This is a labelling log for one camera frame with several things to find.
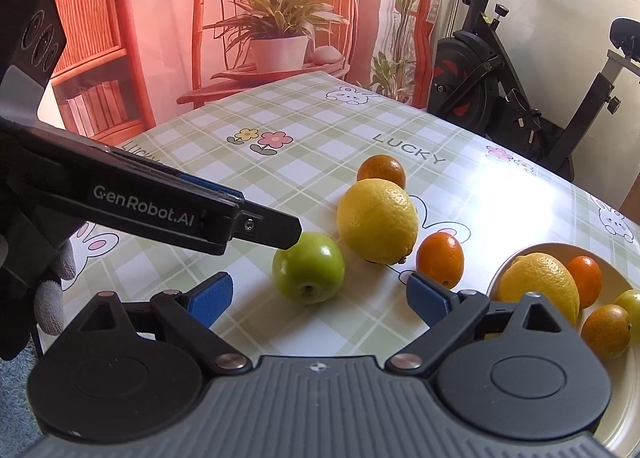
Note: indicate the black exercise bike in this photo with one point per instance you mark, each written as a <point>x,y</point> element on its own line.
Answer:
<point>475,87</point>

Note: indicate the orange kumquat near lemon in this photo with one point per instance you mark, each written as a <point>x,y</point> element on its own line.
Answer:
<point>440,257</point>

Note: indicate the green checked tablecloth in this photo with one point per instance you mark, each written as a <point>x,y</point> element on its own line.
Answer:
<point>296,146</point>

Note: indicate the grey gloved hand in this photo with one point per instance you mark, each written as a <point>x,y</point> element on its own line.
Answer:
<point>44,306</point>

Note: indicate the dark orange behind lemon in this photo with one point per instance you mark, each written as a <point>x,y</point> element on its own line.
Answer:
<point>384,167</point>

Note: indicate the brownish orange in plate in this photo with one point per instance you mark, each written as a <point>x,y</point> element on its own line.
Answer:
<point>607,331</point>

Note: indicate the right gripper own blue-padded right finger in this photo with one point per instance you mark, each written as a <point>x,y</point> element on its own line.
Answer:
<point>451,318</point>

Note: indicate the large yellow lemon on table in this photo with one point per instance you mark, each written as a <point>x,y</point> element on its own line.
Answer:
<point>377,220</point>

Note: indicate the printed chair backdrop curtain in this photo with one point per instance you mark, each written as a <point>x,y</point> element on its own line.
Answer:
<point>130,65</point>

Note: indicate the green apple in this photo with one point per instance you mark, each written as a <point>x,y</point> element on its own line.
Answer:
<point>310,272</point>

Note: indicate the yellow lemon in plate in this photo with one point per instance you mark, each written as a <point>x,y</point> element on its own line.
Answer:
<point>538,272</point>

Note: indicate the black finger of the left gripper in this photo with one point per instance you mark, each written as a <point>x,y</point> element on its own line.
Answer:
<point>256,223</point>

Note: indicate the green fruit in plate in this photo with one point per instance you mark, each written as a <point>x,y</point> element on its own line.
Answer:
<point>630,302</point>

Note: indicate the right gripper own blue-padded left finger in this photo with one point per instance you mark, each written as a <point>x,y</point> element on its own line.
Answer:
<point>186,318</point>

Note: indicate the small orange in plate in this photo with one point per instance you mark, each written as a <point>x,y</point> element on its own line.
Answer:
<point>588,278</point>

